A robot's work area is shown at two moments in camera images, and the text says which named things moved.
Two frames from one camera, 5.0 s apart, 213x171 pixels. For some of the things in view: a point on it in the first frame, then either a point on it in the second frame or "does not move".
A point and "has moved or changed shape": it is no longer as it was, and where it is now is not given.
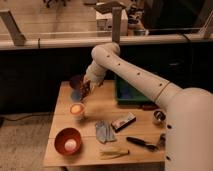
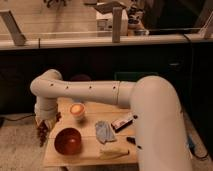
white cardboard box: [104, 23] does not move
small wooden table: [99, 132] does not move
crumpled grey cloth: [104, 131] does not move
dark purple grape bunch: [85, 89] has moved or changed shape
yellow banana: [112, 154] does not move
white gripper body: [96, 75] → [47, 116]
